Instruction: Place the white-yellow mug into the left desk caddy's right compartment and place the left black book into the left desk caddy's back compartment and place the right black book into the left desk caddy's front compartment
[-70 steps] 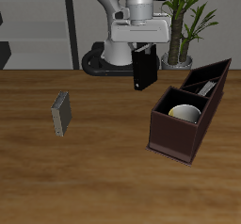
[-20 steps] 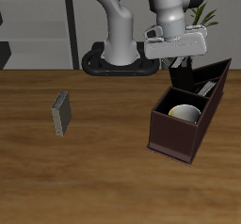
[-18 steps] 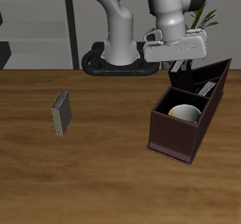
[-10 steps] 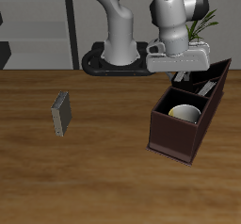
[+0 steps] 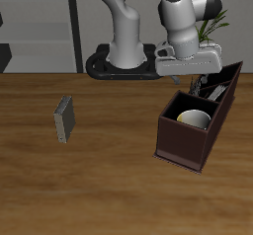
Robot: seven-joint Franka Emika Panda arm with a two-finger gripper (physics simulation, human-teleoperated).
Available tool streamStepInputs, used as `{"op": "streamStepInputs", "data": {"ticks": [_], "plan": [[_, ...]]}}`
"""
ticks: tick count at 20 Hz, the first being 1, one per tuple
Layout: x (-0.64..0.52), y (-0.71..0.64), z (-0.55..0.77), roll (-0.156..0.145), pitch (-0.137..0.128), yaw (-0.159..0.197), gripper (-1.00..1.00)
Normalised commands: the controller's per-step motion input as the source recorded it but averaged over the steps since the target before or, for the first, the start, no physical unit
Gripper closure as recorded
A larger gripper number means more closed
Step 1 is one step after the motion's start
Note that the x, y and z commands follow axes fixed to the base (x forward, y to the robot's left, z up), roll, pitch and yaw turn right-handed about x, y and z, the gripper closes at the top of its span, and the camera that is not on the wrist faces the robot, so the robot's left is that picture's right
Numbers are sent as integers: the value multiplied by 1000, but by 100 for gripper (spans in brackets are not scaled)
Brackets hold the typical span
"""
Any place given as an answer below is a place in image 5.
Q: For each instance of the white shelf unit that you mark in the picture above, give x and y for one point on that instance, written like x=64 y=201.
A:
x=36 y=31

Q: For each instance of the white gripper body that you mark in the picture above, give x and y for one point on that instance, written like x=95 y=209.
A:
x=187 y=66

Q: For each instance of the dark brown desk caddy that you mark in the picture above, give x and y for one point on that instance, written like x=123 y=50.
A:
x=184 y=143

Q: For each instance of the black book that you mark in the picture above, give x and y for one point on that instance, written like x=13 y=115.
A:
x=197 y=88
x=66 y=118

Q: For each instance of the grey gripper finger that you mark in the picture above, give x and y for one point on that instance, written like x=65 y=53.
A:
x=203 y=78
x=175 y=79

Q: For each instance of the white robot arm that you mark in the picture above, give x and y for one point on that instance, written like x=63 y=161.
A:
x=126 y=31

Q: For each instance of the white-yellow mug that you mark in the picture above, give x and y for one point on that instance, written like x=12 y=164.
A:
x=194 y=117

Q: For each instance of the green pot plant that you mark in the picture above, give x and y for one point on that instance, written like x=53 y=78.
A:
x=210 y=26

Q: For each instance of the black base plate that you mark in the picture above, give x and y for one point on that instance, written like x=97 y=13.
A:
x=95 y=68

